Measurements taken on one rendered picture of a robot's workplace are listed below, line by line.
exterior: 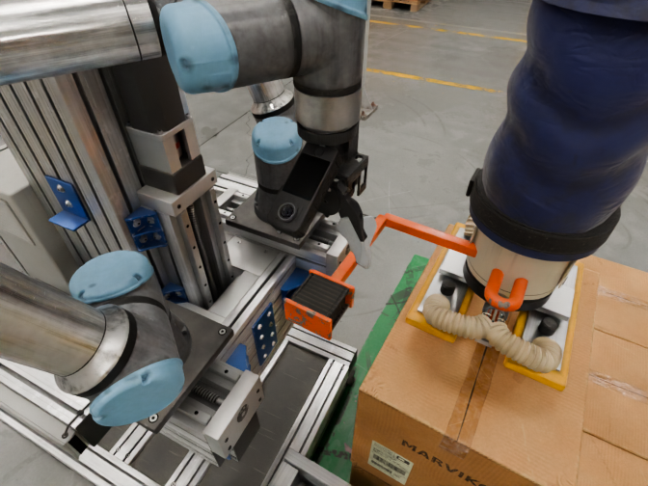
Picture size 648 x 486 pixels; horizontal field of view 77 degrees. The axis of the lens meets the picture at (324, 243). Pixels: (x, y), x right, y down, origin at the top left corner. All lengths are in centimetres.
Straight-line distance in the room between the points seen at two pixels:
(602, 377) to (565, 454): 70
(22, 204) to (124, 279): 44
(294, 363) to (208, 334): 94
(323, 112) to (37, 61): 28
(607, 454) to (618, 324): 50
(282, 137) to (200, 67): 59
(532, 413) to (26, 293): 84
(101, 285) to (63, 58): 31
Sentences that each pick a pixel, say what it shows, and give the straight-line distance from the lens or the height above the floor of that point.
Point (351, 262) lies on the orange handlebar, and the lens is 73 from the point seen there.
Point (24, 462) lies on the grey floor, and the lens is 216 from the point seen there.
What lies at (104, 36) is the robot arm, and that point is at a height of 159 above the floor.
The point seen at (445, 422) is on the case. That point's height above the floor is 94.
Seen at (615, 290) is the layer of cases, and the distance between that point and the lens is 189.
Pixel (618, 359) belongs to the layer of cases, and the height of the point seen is 54.
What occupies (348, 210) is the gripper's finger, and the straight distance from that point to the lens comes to 51.
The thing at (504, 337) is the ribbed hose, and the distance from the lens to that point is 75.
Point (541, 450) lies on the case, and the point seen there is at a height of 94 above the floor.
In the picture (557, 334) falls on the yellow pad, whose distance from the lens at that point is 88.
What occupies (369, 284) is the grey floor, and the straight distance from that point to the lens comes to 229.
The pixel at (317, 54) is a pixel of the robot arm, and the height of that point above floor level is 158.
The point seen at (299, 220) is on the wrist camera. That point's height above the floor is 142.
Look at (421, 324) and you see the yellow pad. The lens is 81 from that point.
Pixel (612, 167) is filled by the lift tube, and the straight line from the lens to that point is 65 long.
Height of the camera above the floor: 171
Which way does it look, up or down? 43 degrees down
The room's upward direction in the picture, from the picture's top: straight up
